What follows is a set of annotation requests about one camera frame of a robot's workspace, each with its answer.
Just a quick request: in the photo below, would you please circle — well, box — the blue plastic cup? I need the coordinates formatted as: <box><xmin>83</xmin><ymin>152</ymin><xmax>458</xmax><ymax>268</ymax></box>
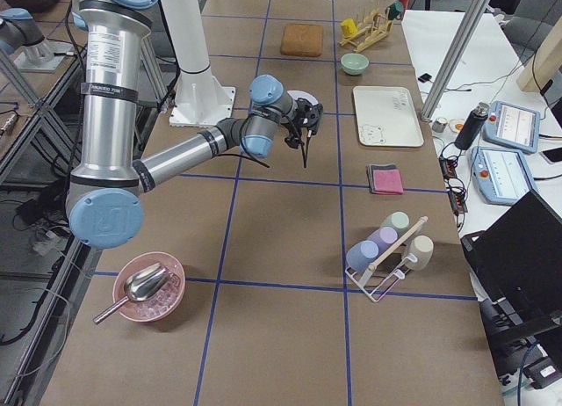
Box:
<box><xmin>346</xmin><ymin>240</ymin><xmax>379</xmax><ymax>272</ymax></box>

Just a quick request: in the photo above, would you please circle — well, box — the beige plastic cup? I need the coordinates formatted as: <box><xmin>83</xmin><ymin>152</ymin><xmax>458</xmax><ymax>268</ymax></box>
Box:
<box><xmin>402</xmin><ymin>235</ymin><xmax>434</xmax><ymax>271</ymax></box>

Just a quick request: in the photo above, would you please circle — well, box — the aluminium frame post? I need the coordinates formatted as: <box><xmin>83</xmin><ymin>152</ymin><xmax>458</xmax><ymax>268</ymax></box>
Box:
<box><xmin>420</xmin><ymin>0</ymin><xmax>490</xmax><ymax>122</ymax></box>

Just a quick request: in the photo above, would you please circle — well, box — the black laptop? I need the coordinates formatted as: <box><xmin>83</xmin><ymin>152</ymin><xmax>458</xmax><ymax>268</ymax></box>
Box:
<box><xmin>461</xmin><ymin>190</ymin><xmax>561</xmax><ymax>320</ymax></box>

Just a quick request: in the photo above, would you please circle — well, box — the teach pendant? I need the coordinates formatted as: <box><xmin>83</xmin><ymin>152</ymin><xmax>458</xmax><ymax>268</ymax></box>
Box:
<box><xmin>482</xmin><ymin>101</ymin><xmax>541</xmax><ymax>154</ymax></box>
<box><xmin>470</xmin><ymin>147</ymin><xmax>537</xmax><ymax>206</ymax></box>

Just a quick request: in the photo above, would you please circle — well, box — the dark green mug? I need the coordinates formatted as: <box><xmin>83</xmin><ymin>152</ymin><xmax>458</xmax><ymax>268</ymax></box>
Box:
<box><xmin>385</xmin><ymin>0</ymin><xmax>405</xmax><ymax>21</ymax></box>

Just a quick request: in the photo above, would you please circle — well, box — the upper teach pendant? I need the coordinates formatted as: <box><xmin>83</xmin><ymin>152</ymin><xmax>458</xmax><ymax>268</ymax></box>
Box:
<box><xmin>482</xmin><ymin>101</ymin><xmax>541</xmax><ymax>154</ymax></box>

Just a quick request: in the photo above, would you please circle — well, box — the small metal tin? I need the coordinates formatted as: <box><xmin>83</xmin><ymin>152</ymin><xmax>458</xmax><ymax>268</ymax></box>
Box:
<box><xmin>431</xmin><ymin>117</ymin><xmax>448</xmax><ymax>134</ymax></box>

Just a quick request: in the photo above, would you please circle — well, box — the metal scoop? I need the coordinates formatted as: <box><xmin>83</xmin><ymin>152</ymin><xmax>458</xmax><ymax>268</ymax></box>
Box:
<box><xmin>92</xmin><ymin>263</ymin><xmax>169</xmax><ymax>324</ymax></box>

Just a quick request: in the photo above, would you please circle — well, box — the green plastic cup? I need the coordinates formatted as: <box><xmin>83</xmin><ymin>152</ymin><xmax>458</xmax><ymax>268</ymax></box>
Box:
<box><xmin>380</xmin><ymin>211</ymin><xmax>410</xmax><ymax>235</ymax></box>

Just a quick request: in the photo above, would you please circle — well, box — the lower teach pendant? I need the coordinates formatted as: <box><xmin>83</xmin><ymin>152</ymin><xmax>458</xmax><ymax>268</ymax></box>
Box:
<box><xmin>470</xmin><ymin>147</ymin><xmax>537</xmax><ymax>206</ymax></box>

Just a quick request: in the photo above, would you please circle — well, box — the black water bottle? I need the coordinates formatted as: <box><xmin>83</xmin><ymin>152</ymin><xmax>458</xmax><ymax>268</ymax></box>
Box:
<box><xmin>453</xmin><ymin>102</ymin><xmax>489</xmax><ymax>150</ymax></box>

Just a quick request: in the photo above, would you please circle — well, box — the white wire cup rack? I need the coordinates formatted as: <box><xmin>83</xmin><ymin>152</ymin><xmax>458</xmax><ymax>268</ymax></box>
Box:
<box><xmin>345</xmin><ymin>253</ymin><xmax>419</xmax><ymax>303</ymax></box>

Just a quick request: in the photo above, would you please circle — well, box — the yellow mug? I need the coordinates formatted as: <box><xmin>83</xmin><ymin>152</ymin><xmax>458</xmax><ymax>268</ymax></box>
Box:
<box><xmin>340</xmin><ymin>18</ymin><xmax>357</xmax><ymax>39</ymax></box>

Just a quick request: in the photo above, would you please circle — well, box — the pink folded cloth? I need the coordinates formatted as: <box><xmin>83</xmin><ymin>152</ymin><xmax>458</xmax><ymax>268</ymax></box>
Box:
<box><xmin>372</xmin><ymin>169</ymin><xmax>403</xmax><ymax>194</ymax></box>

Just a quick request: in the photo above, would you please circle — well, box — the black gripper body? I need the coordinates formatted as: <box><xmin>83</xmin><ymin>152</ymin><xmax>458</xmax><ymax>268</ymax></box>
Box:
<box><xmin>284</xmin><ymin>98</ymin><xmax>323</xmax><ymax>148</ymax></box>

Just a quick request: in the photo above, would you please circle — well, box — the green ceramic bowl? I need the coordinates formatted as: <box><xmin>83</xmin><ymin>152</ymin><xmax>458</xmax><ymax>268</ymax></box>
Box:
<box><xmin>340</xmin><ymin>53</ymin><xmax>370</xmax><ymax>76</ymax></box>

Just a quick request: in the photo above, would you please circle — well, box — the pink bowl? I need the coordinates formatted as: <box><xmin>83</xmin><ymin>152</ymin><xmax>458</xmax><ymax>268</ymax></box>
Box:
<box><xmin>112</xmin><ymin>251</ymin><xmax>186</xmax><ymax>323</ymax></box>

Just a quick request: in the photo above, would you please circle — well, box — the wooden drying rack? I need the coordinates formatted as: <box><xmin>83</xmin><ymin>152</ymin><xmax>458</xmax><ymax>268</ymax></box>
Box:
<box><xmin>338</xmin><ymin>4</ymin><xmax>393</xmax><ymax>53</ymax></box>

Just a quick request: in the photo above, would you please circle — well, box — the purple plastic cup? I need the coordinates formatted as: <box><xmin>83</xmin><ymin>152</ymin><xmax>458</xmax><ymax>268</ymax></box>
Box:
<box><xmin>367</xmin><ymin>226</ymin><xmax>399</xmax><ymax>252</ymax></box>

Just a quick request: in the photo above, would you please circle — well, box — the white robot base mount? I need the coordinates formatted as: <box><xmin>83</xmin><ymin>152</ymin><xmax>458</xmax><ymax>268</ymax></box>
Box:
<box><xmin>160</xmin><ymin>0</ymin><xmax>236</xmax><ymax>127</ymax></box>

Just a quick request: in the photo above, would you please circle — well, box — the white round plate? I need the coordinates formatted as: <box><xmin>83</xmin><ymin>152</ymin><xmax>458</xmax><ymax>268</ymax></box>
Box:
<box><xmin>287</xmin><ymin>90</ymin><xmax>319</xmax><ymax>114</ymax></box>

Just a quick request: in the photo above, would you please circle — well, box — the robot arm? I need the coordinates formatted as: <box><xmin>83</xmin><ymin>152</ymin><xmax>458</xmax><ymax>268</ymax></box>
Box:
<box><xmin>66</xmin><ymin>0</ymin><xmax>323</xmax><ymax>249</ymax></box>
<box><xmin>1</xmin><ymin>8</ymin><xmax>45</xmax><ymax>54</ymax></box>

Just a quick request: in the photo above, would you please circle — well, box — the cream bear serving tray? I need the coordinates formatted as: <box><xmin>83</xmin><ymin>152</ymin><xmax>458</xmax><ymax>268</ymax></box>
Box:
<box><xmin>353</xmin><ymin>86</ymin><xmax>424</xmax><ymax>148</ymax></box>

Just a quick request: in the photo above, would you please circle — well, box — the wooden cutting board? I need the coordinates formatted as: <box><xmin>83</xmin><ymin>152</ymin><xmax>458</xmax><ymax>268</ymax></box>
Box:
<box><xmin>280</xmin><ymin>23</ymin><xmax>323</xmax><ymax>57</ymax></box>

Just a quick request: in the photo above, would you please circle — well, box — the grey folded cloth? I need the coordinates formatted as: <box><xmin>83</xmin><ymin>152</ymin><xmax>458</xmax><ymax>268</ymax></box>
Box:
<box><xmin>367</xmin><ymin>164</ymin><xmax>398</xmax><ymax>193</ymax></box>

